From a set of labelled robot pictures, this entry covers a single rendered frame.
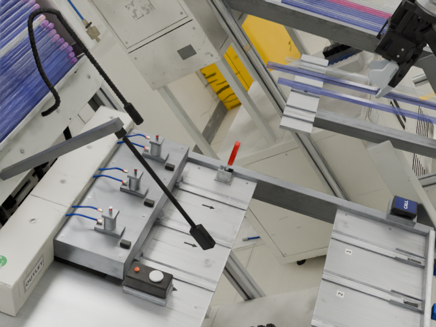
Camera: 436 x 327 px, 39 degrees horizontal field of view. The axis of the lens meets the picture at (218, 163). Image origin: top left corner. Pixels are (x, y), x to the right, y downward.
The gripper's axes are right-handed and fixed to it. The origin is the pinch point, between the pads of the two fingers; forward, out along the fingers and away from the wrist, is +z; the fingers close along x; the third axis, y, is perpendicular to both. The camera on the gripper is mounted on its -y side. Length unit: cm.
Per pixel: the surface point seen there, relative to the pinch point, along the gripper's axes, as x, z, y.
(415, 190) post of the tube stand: -8.8, 23.7, -23.6
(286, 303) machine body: 15, 55, -7
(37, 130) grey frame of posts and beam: 35, 22, 58
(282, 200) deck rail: 15.1, 26.3, 8.0
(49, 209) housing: 46, 27, 48
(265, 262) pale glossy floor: -80, 141, -23
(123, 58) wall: -200, 156, 93
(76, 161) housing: 33, 27, 49
